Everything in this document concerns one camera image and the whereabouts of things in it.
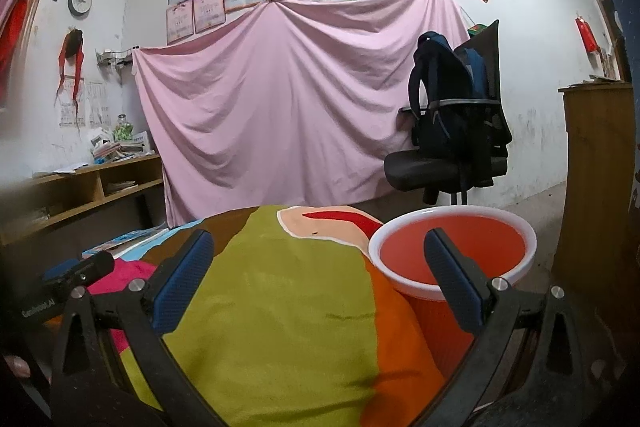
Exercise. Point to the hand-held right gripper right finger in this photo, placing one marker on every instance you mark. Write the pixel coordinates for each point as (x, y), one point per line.
(457, 279)

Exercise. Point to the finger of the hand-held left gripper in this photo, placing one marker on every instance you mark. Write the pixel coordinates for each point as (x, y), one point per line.
(92, 268)
(60, 269)

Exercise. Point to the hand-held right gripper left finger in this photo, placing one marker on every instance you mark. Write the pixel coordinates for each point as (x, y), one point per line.
(182, 277)

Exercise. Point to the orange bucket with white rim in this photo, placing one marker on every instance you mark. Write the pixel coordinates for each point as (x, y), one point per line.
(450, 257)

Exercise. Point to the person's left hand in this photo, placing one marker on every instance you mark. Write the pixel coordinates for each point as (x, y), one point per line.
(17, 366)

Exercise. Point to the blue children's picture book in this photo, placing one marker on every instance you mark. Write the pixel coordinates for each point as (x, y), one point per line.
(125, 239)

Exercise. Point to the stacked papers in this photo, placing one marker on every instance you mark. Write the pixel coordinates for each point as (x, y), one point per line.
(120, 188)
(25, 219)

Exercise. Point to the wooden shelf desk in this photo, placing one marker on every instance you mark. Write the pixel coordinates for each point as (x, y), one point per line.
(75, 192)

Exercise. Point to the loose papers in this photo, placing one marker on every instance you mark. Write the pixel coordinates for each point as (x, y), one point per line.
(60, 169)

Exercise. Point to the multicolour patchwork blanket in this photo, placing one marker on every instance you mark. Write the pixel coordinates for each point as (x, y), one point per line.
(280, 317)

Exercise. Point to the black office chair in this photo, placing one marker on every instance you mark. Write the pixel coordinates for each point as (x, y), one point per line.
(440, 167)

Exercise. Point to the stack of books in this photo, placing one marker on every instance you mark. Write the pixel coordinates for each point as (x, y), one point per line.
(122, 149)

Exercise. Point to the white plastic bag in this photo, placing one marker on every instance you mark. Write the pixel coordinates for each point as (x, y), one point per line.
(101, 136)

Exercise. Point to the glass jar with green candies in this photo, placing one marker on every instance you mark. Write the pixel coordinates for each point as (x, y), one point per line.
(123, 130)

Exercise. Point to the wooden cabinet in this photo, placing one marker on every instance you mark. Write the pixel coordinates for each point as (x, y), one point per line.
(600, 182)

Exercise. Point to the dark blue backpack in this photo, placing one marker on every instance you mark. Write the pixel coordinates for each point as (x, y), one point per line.
(450, 102)

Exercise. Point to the pink hanging bed sheet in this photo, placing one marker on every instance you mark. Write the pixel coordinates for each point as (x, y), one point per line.
(290, 107)

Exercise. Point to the black hat with red ribbons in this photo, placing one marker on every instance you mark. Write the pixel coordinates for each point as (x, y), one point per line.
(72, 52)

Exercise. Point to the papers on cabinet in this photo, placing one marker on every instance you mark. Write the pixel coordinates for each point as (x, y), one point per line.
(595, 80)

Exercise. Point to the red hanging ornament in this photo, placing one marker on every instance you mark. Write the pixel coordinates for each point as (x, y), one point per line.
(587, 34)

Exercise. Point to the paper wall calendar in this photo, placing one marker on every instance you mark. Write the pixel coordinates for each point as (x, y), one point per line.
(85, 104)

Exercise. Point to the round wall clock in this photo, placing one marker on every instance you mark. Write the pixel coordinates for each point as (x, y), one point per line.
(80, 1)

